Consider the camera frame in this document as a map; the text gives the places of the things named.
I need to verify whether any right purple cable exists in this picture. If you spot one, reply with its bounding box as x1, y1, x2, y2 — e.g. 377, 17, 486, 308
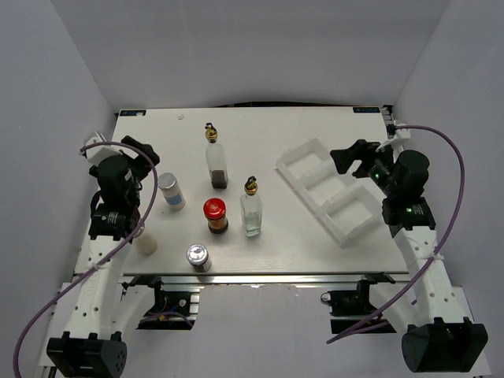
325, 124, 465, 345

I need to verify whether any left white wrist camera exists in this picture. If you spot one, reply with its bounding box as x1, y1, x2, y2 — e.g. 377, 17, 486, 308
80, 132, 121, 166

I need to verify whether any red lid sauce jar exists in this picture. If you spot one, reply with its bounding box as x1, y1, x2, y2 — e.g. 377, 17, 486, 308
203, 198, 228, 234

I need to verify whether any glass bottle dark sauce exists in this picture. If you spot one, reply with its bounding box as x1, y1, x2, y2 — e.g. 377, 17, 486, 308
205, 123, 228, 190

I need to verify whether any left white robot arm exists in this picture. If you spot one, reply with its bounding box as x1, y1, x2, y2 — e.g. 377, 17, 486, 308
46, 135, 167, 377

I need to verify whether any purple cable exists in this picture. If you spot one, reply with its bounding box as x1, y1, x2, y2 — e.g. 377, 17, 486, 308
13, 142, 160, 378
325, 124, 465, 345

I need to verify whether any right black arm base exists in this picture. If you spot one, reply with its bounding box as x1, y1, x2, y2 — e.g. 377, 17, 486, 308
320, 272, 395, 335

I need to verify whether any blue table sticker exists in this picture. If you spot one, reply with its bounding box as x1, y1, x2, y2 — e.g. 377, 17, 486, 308
119, 109, 146, 117
352, 106, 381, 114

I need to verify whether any dark pepper shaker jar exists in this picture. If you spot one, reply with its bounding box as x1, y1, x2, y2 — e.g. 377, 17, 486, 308
186, 243, 212, 272

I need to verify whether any clear glass oil bottle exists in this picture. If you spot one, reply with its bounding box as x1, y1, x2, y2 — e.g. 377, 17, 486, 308
240, 176, 262, 237

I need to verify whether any blue label salt shaker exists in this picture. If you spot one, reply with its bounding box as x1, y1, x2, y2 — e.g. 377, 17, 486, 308
157, 172, 186, 211

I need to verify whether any white powder shaker jar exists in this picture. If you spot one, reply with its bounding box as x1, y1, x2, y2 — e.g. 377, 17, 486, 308
133, 232, 158, 256

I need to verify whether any left blue table sticker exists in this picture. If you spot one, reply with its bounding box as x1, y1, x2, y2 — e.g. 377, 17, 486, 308
119, 109, 146, 117

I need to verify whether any white foam organizer tray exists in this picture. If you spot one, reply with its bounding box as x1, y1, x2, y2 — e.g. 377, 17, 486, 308
276, 138, 382, 247

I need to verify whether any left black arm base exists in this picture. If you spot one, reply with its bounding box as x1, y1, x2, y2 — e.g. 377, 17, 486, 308
121, 275, 196, 331

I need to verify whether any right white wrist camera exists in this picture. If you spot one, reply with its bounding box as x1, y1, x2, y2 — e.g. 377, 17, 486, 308
376, 122, 411, 154

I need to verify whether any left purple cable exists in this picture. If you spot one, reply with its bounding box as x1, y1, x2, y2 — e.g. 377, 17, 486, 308
13, 142, 160, 378

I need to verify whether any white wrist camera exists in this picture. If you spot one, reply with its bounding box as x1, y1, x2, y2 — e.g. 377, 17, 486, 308
376, 122, 411, 154
80, 132, 121, 166

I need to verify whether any right blue table sticker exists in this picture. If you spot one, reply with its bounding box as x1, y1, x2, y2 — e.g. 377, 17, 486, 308
352, 106, 381, 114

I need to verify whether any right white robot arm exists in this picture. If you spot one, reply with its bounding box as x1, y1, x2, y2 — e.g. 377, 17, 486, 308
330, 139, 488, 372

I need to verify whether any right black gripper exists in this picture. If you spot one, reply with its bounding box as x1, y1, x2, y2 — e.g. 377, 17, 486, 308
329, 139, 398, 198

